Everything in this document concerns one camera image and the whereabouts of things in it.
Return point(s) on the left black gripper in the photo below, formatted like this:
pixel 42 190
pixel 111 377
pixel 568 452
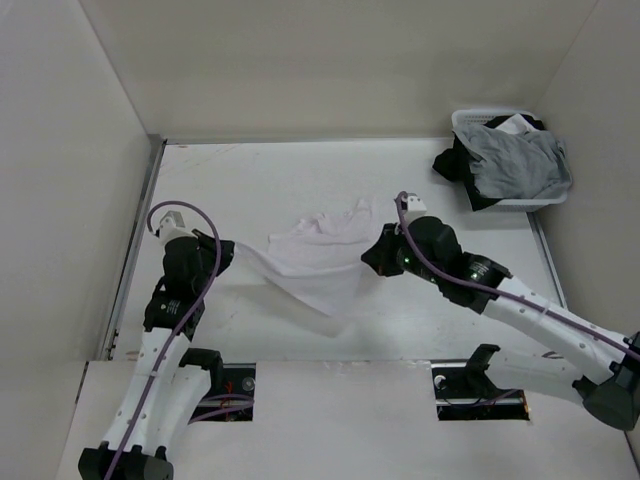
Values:
pixel 206 242

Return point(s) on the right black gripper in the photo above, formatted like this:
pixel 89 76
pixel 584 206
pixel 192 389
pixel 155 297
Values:
pixel 380 253

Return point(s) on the white tank top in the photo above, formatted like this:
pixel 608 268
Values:
pixel 313 276

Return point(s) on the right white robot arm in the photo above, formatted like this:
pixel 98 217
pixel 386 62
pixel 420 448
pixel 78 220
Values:
pixel 592 367

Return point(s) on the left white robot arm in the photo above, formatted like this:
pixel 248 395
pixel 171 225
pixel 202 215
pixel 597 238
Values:
pixel 171 376

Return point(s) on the black tank top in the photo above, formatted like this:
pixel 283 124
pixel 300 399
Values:
pixel 453 165

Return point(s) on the grey tank top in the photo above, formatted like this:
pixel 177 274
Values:
pixel 527 165

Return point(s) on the white plastic laundry basket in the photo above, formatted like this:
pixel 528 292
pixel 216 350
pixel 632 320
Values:
pixel 491 115

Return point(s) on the white garment in basket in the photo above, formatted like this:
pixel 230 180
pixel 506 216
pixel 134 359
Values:
pixel 515 125

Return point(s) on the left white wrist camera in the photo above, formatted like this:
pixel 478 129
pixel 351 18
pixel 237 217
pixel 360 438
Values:
pixel 172 227

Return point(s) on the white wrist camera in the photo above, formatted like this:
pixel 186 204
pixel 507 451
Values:
pixel 172 227
pixel 410 203

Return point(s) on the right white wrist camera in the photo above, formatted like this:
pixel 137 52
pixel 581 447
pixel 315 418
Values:
pixel 410 203

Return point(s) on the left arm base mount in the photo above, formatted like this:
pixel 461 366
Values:
pixel 231 397

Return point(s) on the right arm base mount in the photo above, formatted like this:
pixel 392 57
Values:
pixel 463 391

